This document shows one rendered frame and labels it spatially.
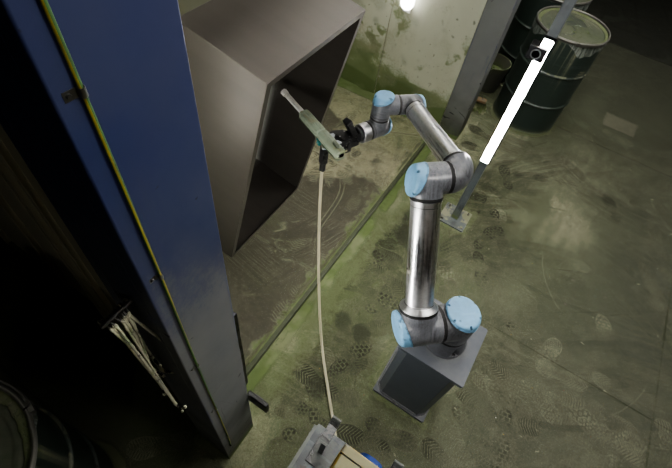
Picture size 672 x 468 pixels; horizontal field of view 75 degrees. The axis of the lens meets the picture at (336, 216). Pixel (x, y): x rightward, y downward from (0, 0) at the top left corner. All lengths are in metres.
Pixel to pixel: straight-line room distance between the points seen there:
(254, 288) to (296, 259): 0.33
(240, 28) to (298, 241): 1.68
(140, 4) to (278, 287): 2.28
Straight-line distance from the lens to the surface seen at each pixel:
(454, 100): 3.72
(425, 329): 1.75
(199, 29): 1.48
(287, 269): 2.76
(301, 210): 3.03
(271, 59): 1.43
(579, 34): 4.03
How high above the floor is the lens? 2.43
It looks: 52 degrees down
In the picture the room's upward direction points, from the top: 10 degrees clockwise
